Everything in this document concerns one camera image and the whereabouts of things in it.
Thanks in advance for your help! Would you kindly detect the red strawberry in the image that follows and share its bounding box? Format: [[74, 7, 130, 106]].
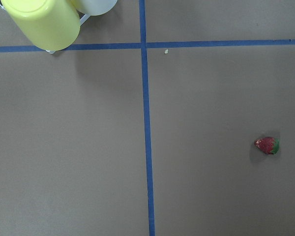
[[254, 137, 280, 155]]

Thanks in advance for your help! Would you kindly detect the white plastic cup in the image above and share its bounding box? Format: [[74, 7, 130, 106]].
[[71, 0, 117, 16]]

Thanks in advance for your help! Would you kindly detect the yellow plastic cup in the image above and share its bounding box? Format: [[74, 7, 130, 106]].
[[1, 0, 80, 51]]

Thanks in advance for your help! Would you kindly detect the white wire cup rack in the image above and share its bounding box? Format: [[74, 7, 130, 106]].
[[0, 0, 90, 55]]

